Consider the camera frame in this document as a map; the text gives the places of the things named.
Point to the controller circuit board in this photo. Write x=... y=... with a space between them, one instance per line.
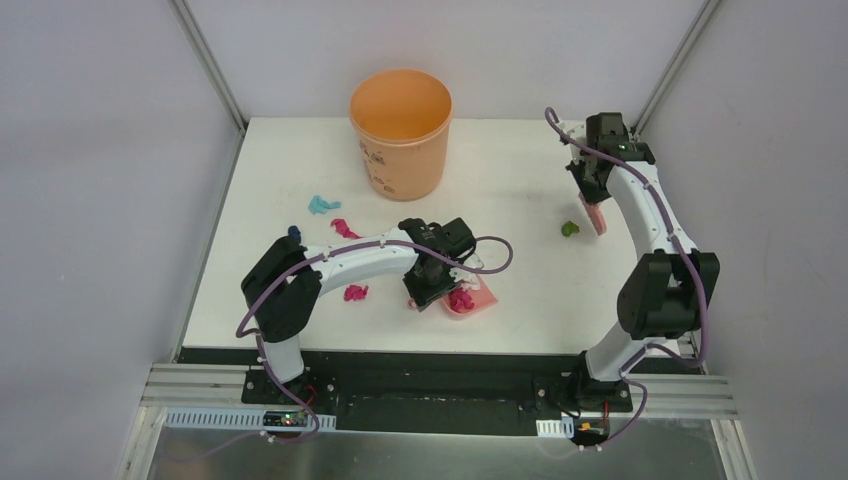
x=590 y=432
x=285 y=420

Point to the left controller circuit board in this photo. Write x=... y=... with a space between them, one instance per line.
x=285 y=420

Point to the teal paper scrap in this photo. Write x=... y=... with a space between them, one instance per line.
x=318 y=205

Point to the aluminium frame post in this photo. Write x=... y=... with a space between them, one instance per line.
x=209 y=64
x=699 y=25

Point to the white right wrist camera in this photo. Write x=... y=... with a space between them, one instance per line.
x=577 y=132

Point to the pink plastic dustpan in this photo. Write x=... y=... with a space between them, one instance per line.
x=484 y=297

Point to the left aluminium frame post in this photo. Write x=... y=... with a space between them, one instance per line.
x=209 y=64

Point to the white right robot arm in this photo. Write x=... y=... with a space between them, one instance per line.
x=667 y=294

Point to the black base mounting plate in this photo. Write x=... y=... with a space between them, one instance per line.
x=470 y=394

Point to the pink hand brush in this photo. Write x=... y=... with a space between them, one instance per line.
x=595 y=215

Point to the right controller circuit board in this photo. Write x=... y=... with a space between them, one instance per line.
x=590 y=432

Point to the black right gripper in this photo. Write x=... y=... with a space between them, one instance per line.
x=589 y=194

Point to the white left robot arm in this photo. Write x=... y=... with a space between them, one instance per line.
x=282 y=288

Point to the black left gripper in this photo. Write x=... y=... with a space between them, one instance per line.
x=429 y=290

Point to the orange plastic bucket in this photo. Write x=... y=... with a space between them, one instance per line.
x=402 y=120

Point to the dark blue paper scrap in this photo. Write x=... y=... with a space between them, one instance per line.
x=294 y=232

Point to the white paper scrap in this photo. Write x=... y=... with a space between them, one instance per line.
x=471 y=283

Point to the aluminium front rail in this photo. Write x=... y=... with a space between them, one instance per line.
x=670 y=396

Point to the right aluminium frame post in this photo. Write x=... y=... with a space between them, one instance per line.
x=699 y=25

